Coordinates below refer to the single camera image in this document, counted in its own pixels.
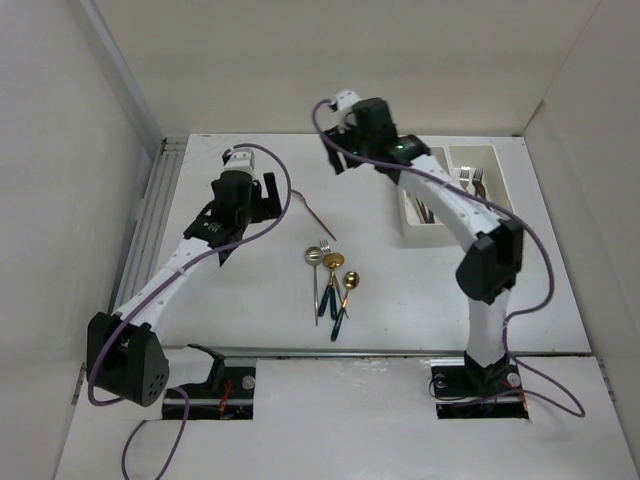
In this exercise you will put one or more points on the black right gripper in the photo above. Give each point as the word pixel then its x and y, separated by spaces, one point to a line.
pixel 340 136

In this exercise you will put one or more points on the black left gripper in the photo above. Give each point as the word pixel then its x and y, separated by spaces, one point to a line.
pixel 267 208

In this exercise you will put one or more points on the thin copper bent fork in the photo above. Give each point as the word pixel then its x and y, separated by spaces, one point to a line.
pixel 313 214

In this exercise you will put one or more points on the silver ridged spoon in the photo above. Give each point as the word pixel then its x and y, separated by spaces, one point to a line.
pixel 313 257

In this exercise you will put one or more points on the brown wooden spoon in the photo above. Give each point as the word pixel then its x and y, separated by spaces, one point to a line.
pixel 425 215

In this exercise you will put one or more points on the brown wooden fork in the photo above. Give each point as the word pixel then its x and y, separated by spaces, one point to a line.
pixel 477 181

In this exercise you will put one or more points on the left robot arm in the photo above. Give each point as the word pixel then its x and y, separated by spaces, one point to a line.
pixel 124 353

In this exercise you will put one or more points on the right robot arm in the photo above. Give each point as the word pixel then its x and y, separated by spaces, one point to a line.
pixel 492 246

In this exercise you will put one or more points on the white left container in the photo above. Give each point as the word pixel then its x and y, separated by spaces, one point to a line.
pixel 419 227

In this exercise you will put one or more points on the white container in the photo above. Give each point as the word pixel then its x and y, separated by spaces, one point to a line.
pixel 484 156
pixel 419 227

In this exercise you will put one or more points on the white right container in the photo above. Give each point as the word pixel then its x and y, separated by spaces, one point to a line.
pixel 484 156

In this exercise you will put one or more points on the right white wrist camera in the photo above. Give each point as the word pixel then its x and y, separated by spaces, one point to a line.
pixel 342 103

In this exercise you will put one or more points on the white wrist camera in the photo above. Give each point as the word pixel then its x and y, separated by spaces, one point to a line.
pixel 342 103
pixel 239 159

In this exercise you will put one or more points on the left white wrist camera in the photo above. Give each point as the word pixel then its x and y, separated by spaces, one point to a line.
pixel 239 159

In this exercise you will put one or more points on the silver fork green handle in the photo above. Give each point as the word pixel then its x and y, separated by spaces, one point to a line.
pixel 329 298

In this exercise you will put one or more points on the gold spoon green handle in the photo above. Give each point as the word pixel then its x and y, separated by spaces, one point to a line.
pixel 339 260
pixel 351 281

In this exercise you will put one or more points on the aluminium frame rail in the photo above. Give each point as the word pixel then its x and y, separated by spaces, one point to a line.
pixel 147 221

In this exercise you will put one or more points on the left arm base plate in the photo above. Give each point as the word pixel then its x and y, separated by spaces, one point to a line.
pixel 233 399

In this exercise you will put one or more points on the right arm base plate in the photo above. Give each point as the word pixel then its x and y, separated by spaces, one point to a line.
pixel 464 391

